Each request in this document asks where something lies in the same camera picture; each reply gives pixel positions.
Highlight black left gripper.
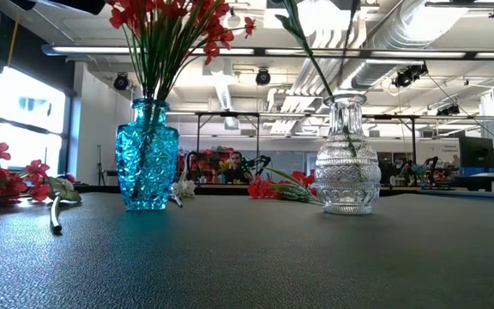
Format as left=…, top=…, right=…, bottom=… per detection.
left=10, top=0, right=106, bottom=16

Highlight blue cut glass vase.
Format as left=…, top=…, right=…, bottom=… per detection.
left=115, top=98, right=179, bottom=211

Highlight small white flower sprig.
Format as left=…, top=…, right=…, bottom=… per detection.
left=169, top=178, right=197, bottom=209

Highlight clear cut glass vase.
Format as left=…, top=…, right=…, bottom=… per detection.
left=314, top=93, right=383, bottom=215

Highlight long ceiling light strip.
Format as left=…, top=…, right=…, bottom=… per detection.
left=41, top=44, right=494, bottom=61

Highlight black ceiling spotlight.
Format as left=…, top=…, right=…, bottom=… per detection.
left=112, top=72, right=130, bottom=91
left=255, top=67, right=272, bottom=87

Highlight thin black tripod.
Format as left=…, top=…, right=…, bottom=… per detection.
left=95, top=144, right=105, bottom=186

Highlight person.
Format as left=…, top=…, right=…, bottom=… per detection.
left=223, top=150, right=252, bottom=185

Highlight white ceiling air unit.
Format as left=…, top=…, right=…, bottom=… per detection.
left=263, top=0, right=362, bottom=31

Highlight black track light cluster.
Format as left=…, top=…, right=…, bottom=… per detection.
left=437, top=103, right=461, bottom=117
left=391, top=63, right=429, bottom=89

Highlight black computer monitor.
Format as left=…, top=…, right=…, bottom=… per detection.
left=459, top=136, right=494, bottom=169

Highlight blue storage bin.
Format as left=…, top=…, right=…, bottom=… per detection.
left=459, top=162, right=494, bottom=178

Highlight yellow hanging cord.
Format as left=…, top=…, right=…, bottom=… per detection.
left=6, top=0, right=21, bottom=66

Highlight white hanging ring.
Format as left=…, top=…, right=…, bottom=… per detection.
left=222, top=12, right=247, bottom=36

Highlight black metal gantry frame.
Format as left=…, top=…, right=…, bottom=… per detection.
left=194, top=110, right=262, bottom=173

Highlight black table frame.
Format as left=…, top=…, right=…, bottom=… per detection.
left=73, top=183, right=494, bottom=201

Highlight silver ventilation duct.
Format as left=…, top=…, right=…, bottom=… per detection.
left=349, top=0, right=471, bottom=89

